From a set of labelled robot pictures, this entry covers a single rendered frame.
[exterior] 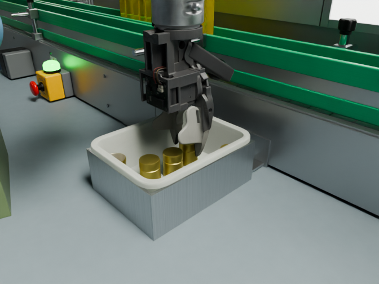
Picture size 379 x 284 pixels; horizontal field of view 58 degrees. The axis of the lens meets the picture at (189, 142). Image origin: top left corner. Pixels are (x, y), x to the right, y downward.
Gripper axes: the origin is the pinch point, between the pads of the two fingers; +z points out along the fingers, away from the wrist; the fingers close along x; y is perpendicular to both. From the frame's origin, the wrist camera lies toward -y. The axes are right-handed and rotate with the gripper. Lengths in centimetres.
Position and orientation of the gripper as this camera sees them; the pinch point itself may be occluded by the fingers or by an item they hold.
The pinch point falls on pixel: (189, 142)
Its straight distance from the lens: 60.1
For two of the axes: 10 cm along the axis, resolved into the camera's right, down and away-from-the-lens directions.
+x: 6.7, 3.5, -6.6
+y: -7.4, 3.2, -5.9
